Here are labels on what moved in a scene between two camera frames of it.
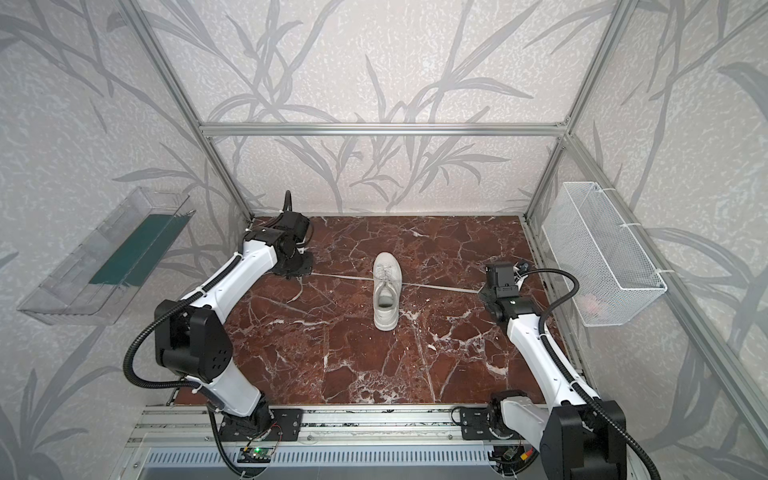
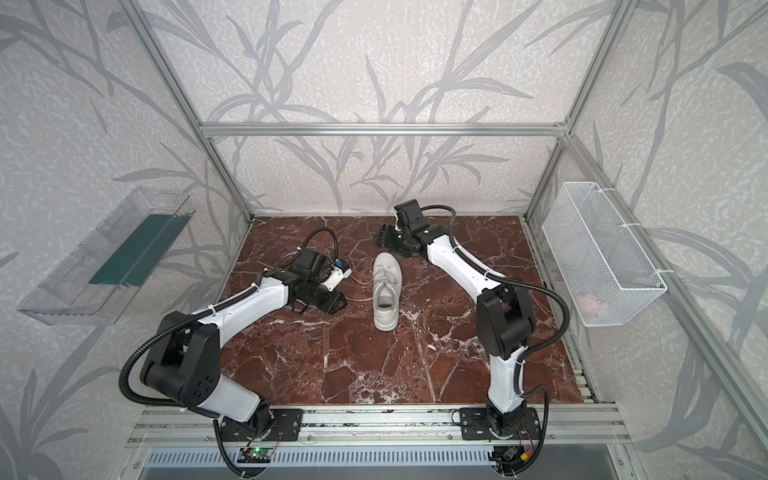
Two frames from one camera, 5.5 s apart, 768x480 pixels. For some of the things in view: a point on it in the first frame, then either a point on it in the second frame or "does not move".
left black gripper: (297, 264) → (327, 298)
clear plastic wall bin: (95, 283) does not move
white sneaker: (387, 281) does not move
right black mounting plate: (475, 424) does not move
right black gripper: (496, 294) → (393, 238)
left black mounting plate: (286, 425) does not move
